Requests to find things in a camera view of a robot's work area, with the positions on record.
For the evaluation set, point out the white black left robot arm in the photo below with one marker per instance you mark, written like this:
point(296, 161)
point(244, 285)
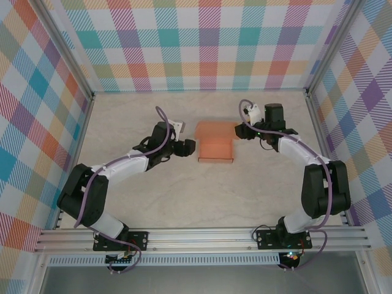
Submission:
point(82, 196)

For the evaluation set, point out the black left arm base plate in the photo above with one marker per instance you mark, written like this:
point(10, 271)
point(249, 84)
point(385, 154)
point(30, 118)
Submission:
point(137, 240)

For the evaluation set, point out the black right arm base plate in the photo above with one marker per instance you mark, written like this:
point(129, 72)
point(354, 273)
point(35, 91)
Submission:
point(266, 240)

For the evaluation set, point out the wide aluminium base rail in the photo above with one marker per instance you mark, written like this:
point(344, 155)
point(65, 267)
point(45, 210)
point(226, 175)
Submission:
point(199, 240)

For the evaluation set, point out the pink paper box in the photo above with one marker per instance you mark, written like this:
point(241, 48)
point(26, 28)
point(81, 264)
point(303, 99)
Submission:
point(216, 144)

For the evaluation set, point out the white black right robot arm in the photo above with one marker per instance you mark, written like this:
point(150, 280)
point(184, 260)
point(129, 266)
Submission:
point(324, 190)

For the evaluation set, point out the grey metal panel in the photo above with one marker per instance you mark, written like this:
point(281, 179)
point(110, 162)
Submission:
point(199, 280)

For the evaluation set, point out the aluminium frame post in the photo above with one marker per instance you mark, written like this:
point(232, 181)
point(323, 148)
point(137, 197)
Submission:
point(330, 46)
point(65, 49)

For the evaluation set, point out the small circuit board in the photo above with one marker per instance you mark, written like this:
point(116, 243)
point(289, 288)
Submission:
point(291, 257)
point(122, 259)

